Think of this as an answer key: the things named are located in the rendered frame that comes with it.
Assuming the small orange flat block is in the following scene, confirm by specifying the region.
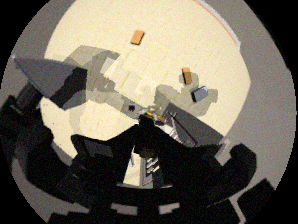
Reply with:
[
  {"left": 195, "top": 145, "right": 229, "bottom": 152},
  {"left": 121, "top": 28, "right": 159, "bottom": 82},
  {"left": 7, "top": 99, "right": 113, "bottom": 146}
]
[{"left": 130, "top": 30, "right": 145, "bottom": 45}]

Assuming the brown flat block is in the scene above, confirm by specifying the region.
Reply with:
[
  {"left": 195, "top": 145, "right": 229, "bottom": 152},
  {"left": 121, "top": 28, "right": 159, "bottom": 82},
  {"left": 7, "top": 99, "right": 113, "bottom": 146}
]
[{"left": 181, "top": 67, "right": 193, "bottom": 84}]

